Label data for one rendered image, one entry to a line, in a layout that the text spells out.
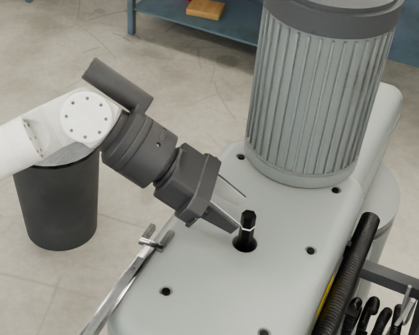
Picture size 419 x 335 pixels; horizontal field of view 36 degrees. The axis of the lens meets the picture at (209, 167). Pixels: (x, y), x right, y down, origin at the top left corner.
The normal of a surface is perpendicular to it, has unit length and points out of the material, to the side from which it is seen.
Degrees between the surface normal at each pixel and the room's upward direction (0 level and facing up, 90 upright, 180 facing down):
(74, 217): 94
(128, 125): 24
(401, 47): 90
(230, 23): 0
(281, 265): 0
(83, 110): 60
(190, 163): 31
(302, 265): 0
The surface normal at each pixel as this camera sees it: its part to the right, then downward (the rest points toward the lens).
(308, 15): -0.47, 0.54
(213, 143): 0.07, -0.76
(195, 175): 0.57, -0.54
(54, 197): 0.11, 0.69
